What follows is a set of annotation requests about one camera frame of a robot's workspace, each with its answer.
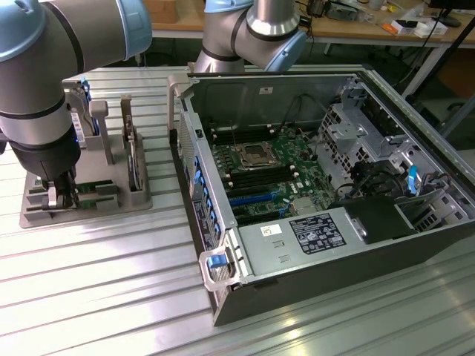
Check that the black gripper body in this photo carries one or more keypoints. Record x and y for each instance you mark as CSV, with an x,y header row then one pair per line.
x,y
48,159

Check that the green RAM stick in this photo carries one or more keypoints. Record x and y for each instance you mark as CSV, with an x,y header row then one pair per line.
x,y
92,186
94,203

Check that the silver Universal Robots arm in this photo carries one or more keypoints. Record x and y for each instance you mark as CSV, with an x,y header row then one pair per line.
x,y
37,92

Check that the RAM slot white latches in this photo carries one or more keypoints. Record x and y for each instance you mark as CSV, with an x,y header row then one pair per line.
x,y
259,170
241,127
241,135
259,179

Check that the grey parts rack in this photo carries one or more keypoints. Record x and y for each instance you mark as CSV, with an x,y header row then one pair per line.
x,y
85,217

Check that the hard disk with blue caddy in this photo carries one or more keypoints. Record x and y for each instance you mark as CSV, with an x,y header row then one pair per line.
x,y
79,126

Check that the green graphics card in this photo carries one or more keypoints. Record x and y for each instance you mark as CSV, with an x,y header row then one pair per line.
x,y
131,163

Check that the blue case latch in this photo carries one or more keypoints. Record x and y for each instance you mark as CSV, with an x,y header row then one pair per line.
x,y
216,261

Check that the thin metal locking lever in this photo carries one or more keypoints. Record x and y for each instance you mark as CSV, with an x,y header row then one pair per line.
x,y
234,135

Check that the long black expansion slot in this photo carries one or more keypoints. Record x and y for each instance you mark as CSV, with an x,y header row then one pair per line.
x,y
259,216
252,190

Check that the silver CPU socket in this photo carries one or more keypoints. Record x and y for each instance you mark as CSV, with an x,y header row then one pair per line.
x,y
252,154

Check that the blue expansion slot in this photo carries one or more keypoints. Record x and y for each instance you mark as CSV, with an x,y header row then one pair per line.
x,y
256,198

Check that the grey power supply unit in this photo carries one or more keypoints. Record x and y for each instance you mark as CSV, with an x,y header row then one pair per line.
x,y
267,252

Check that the silver chipset heat sink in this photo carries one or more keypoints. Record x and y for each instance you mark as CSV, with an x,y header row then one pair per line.
x,y
306,207

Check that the green motherboard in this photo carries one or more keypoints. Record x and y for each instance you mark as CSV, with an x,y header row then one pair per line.
x,y
308,185

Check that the perforated silver disk bay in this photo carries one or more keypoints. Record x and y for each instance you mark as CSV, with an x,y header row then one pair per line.
x,y
341,130

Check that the open black PC case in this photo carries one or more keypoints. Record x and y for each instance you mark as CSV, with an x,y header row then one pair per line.
x,y
334,282

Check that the black plastic shroud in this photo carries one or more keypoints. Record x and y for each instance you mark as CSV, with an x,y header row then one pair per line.
x,y
371,219

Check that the black electronic device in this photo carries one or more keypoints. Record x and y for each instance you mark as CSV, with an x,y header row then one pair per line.
x,y
321,8

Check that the wooden workbench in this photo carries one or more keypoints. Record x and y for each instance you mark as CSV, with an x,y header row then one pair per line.
x,y
352,24

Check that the blue disk bay lever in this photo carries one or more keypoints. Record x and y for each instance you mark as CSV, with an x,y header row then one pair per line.
x,y
412,180

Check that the orange white box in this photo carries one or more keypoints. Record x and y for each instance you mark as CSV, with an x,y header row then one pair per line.
x,y
391,27

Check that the black white box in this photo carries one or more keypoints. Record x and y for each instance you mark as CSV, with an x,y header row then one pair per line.
x,y
408,24

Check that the black tripod leg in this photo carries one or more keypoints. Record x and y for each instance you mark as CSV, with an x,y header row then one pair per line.
x,y
441,59

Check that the black monitor with stand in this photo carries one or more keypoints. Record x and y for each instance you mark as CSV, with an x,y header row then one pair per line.
x,y
451,21

